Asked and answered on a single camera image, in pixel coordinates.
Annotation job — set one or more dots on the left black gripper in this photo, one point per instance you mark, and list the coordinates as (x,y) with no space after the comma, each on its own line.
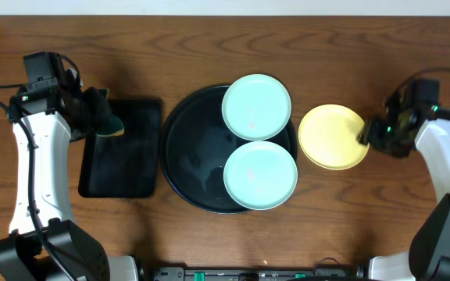
(93,108)

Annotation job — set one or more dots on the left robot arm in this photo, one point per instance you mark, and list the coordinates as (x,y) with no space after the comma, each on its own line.
(44,241)

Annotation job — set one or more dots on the light blue plate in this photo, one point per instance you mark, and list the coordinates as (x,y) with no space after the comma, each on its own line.
(256,107)
(260,175)

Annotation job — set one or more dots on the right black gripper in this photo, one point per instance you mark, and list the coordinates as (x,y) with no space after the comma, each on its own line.
(370,132)

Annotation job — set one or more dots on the green yellow sponge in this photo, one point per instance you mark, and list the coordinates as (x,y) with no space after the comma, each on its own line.
(108,125)

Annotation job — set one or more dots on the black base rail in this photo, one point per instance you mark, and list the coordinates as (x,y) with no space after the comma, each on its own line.
(326,269)

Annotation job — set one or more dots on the round black tray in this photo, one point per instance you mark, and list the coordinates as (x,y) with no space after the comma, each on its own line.
(194,148)

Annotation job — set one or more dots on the yellow plate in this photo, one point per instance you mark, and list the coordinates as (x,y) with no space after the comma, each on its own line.
(328,135)

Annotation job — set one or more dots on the rectangular black water tray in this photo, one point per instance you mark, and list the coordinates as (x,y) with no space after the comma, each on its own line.
(124,166)

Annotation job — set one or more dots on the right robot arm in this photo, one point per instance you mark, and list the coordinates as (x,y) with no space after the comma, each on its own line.
(428,257)

